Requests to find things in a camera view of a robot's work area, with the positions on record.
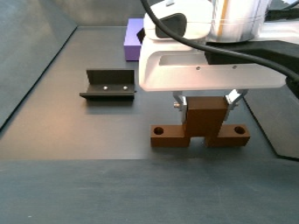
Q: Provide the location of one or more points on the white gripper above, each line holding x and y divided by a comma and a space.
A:
175, 67

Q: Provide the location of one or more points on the brown T-shaped block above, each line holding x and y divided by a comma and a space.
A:
203, 122

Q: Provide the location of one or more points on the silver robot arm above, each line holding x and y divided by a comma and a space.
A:
213, 45

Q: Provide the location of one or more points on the purple base board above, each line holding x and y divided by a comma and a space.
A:
132, 45

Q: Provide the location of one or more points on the black angle bracket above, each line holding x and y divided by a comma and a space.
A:
109, 84

